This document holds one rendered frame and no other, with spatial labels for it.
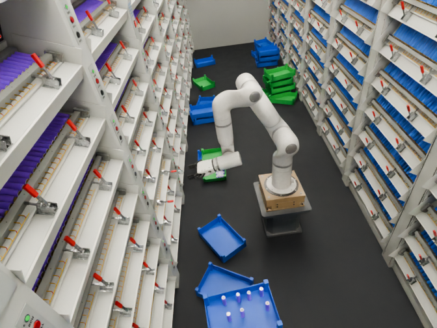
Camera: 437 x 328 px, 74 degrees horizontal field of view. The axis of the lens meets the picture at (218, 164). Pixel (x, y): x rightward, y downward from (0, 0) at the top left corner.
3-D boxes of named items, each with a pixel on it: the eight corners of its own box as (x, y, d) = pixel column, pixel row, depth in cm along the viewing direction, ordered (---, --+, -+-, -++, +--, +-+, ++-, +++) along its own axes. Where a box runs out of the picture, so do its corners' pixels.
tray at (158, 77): (166, 72, 237) (169, 56, 228) (158, 110, 190) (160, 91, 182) (141, 67, 233) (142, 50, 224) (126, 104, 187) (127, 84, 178)
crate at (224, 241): (246, 246, 201) (246, 239, 196) (223, 263, 193) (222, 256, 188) (220, 220, 220) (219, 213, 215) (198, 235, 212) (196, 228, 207)
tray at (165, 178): (170, 164, 208) (172, 153, 202) (160, 234, 162) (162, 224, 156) (141, 159, 205) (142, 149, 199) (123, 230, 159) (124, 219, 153)
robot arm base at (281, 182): (294, 174, 195) (296, 152, 183) (297, 194, 180) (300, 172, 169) (266, 174, 197) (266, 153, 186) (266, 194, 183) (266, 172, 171)
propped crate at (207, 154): (226, 179, 253) (225, 176, 246) (203, 182, 254) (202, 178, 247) (224, 150, 267) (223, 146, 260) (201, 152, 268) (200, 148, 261)
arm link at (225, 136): (214, 112, 162) (221, 155, 181) (214, 127, 150) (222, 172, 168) (230, 110, 162) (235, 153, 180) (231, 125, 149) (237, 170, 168)
